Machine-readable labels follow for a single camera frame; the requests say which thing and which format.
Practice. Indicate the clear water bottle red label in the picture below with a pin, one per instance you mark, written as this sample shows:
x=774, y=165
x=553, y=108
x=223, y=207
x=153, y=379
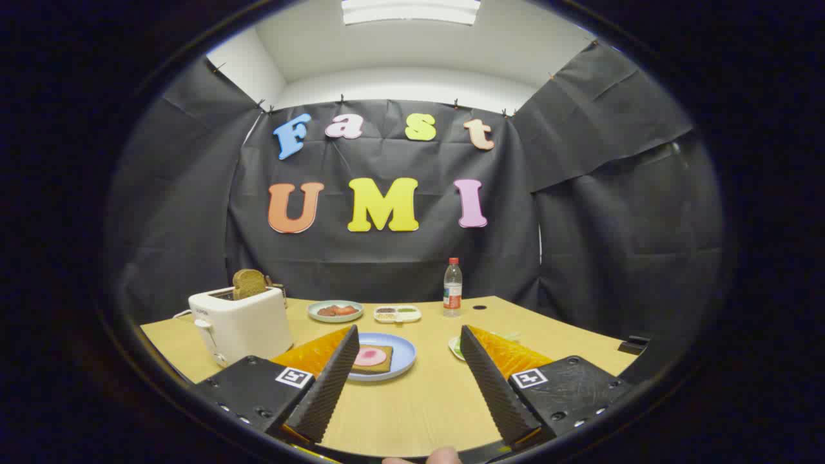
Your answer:
x=452, y=290

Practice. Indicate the black backdrop cloth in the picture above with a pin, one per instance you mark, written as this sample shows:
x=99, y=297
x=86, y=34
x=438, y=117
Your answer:
x=399, y=258

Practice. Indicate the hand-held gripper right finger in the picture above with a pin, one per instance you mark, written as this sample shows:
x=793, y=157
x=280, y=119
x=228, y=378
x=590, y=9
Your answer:
x=496, y=393

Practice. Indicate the brown toasted bread slice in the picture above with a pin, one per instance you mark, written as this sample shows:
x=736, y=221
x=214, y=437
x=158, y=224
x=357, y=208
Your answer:
x=248, y=283

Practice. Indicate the black table clamp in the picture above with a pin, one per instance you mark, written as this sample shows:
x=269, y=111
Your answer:
x=635, y=345

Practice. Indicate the pink ham slice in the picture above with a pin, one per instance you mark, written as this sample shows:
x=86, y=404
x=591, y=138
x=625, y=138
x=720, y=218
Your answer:
x=369, y=356

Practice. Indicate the green lettuce leaf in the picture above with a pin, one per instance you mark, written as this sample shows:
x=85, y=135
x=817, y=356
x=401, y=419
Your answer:
x=458, y=348

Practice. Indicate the clear utensil holder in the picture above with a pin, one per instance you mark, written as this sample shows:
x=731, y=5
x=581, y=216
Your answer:
x=278, y=289

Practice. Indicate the blue round plate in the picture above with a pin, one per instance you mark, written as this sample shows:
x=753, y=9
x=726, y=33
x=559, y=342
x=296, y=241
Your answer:
x=403, y=354

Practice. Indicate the white toaster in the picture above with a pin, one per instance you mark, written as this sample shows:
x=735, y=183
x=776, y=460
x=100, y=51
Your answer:
x=245, y=325

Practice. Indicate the white divided condiment dish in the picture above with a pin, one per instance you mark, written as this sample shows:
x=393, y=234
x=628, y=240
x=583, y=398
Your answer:
x=397, y=314

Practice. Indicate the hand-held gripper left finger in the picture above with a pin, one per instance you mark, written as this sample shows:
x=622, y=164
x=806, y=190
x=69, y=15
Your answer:
x=329, y=393

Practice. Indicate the white square plate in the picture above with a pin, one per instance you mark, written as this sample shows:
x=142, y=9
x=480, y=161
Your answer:
x=452, y=352

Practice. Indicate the ceiling light panel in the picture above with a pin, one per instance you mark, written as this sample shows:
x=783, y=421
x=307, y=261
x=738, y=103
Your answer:
x=412, y=11

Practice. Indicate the red tomato slice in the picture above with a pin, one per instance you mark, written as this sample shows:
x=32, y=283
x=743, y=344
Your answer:
x=346, y=310

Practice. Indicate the pale green round plate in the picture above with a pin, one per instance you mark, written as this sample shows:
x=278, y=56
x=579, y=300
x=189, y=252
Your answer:
x=316, y=318

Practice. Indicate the bread slice under ham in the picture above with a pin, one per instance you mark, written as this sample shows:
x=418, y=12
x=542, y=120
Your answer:
x=381, y=369

